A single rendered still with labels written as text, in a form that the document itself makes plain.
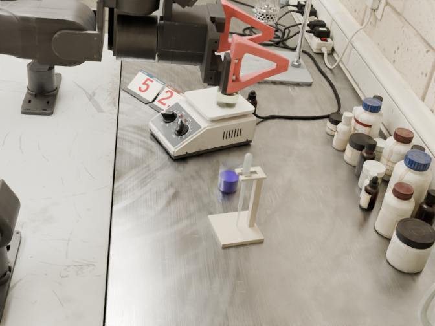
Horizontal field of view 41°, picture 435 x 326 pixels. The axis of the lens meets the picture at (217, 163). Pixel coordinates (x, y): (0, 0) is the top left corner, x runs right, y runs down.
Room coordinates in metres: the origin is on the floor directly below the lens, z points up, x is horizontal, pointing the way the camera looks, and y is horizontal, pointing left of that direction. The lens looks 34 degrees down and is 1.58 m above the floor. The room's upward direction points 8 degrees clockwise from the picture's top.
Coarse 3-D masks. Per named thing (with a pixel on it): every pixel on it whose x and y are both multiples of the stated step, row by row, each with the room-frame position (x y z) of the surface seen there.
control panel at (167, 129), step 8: (176, 104) 1.14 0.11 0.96; (176, 112) 1.12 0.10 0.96; (184, 112) 1.11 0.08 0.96; (152, 120) 1.11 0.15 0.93; (160, 120) 1.10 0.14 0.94; (176, 120) 1.09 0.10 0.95; (192, 120) 1.08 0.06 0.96; (160, 128) 1.08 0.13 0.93; (168, 128) 1.07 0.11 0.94; (192, 128) 1.06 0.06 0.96; (200, 128) 1.05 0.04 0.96; (168, 136) 1.05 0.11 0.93; (176, 136) 1.04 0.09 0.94; (184, 136) 1.04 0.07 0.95; (176, 144) 1.02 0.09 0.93
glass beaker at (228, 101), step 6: (240, 72) 1.15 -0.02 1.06; (216, 90) 1.12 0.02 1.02; (216, 96) 1.11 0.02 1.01; (222, 96) 1.10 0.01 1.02; (228, 96) 1.10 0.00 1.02; (234, 96) 1.10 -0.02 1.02; (216, 102) 1.11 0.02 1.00; (222, 102) 1.10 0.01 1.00; (228, 102) 1.10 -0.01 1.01; (234, 102) 1.11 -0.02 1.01; (222, 108) 1.10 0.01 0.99; (228, 108) 1.10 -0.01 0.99; (234, 108) 1.11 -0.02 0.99
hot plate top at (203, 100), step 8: (208, 88) 1.19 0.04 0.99; (184, 96) 1.14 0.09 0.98; (192, 96) 1.14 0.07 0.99; (200, 96) 1.14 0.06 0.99; (208, 96) 1.15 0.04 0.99; (240, 96) 1.17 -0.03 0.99; (192, 104) 1.11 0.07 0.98; (200, 104) 1.11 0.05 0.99; (208, 104) 1.11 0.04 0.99; (240, 104) 1.13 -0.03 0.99; (248, 104) 1.14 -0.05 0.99; (200, 112) 1.09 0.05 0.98; (208, 112) 1.08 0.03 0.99; (216, 112) 1.08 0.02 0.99; (224, 112) 1.09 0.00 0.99; (232, 112) 1.09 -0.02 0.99; (240, 112) 1.10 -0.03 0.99; (248, 112) 1.11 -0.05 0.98
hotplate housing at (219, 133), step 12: (192, 108) 1.12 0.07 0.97; (204, 120) 1.07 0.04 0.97; (216, 120) 1.08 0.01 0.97; (228, 120) 1.09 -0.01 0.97; (240, 120) 1.10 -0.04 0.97; (252, 120) 1.11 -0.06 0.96; (156, 132) 1.08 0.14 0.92; (204, 132) 1.05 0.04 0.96; (216, 132) 1.06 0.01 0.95; (228, 132) 1.08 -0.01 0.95; (240, 132) 1.10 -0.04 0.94; (252, 132) 1.12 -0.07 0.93; (168, 144) 1.03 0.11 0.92; (180, 144) 1.02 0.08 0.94; (192, 144) 1.03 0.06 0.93; (204, 144) 1.05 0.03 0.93; (216, 144) 1.07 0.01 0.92; (228, 144) 1.08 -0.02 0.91; (240, 144) 1.10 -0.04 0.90; (180, 156) 1.02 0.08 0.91
